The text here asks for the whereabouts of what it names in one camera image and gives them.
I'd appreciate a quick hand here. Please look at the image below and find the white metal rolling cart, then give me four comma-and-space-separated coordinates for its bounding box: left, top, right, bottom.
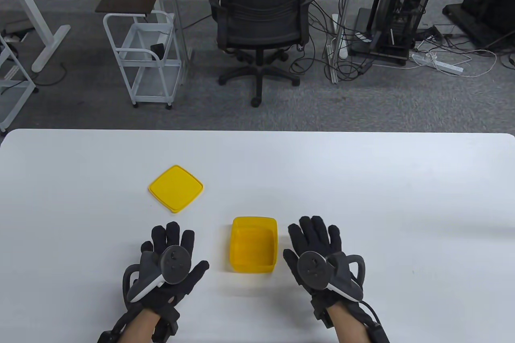
103, 10, 184, 109

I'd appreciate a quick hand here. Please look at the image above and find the black cable tangle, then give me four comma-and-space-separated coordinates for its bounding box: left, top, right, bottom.
288, 0, 377, 83

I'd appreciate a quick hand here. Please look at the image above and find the white cable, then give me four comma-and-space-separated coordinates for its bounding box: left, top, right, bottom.
414, 39, 498, 78

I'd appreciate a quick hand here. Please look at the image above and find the dark grey right hand controller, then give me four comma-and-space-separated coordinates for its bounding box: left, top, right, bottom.
297, 251, 366, 302

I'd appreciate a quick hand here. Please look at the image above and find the person's left forearm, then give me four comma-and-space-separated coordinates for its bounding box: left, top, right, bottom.
119, 310, 162, 343

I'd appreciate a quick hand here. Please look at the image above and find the long white power strip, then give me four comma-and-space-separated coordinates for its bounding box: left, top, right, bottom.
411, 53, 464, 75

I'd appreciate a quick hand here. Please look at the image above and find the yellow plastic food container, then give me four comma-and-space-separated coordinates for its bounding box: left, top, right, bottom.
229, 216, 278, 274

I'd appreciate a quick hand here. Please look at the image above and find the white desk with T-foot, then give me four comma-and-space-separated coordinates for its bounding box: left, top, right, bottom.
0, 0, 71, 72

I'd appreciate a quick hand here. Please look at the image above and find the person's right hand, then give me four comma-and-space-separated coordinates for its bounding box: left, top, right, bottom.
283, 216, 365, 319

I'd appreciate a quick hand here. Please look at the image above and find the yellow square plastic lid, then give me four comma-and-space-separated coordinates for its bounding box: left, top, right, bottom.
148, 164, 204, 214

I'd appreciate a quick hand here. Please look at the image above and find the dark grey hand controller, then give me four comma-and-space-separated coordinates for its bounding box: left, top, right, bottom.
122, 245, 192, 304
297, 251, 366, 302

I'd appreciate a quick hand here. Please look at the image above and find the person's left hand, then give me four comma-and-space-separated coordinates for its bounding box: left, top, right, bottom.
123, 221, 210, 318

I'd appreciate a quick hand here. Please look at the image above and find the dark grey left hand controller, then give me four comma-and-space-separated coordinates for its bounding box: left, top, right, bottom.
122, 245, 192, 304

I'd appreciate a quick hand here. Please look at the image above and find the aluminium frame desk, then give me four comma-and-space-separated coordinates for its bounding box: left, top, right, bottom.
103, 0, 374, 84

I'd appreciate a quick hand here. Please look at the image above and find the white metal rack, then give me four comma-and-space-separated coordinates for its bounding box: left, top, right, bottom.
0, 33, 39, 133

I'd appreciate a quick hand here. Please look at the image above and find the black computer tower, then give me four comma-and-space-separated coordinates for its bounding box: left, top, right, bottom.
348, 0, 436, 67

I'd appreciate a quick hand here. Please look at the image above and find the person's right forearm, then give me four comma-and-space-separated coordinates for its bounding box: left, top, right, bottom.
328, 304, 373, 343

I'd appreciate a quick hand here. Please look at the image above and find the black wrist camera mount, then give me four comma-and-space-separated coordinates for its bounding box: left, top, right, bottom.
310, 297, 391, 343
97, 307, 180, 343

